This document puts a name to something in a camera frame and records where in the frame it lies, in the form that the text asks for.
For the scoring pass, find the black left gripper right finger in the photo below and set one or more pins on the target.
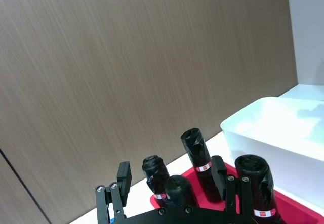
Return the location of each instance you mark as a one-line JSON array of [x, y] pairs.
[[219, 176]]

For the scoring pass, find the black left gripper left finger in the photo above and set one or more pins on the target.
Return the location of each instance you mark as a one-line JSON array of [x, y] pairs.
[[119, 201]]

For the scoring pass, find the black bag roll, tall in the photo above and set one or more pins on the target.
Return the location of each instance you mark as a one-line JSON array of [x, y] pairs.
[[200, 155]]

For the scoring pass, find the black bag roll, thick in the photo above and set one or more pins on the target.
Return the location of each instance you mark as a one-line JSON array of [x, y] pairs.
[[258, 183]]

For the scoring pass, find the black bag roll, short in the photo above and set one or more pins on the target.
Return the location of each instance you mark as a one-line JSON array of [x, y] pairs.
[[179, 191]]

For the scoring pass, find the black bag roll, small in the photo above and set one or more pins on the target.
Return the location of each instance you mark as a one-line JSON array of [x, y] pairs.
[[155, 174]]

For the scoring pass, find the white plastic bin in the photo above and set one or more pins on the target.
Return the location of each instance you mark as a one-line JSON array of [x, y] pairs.
[[273, 133]]

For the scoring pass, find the red plastic tray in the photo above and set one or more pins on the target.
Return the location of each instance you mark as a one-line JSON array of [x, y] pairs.
[[296, 208]]

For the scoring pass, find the brown wood grain wall panel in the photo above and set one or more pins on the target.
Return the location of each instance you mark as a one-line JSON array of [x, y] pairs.
[[126, 69]]

